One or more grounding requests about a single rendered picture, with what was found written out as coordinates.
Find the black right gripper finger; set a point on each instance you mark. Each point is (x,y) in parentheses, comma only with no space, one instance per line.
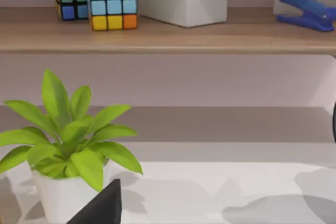
(105,205)

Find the green plant in white pot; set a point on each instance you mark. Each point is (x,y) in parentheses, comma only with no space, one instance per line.
(65,155)

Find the wooden shelf board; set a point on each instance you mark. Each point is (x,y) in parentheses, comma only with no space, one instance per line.
(168,37)

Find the white rectangular planter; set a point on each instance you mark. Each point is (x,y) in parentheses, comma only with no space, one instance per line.
(183,1)

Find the black round object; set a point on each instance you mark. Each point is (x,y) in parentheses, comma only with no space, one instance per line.
(334,121)

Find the blue stapler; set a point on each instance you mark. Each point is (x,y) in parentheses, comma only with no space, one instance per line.
(307,11)

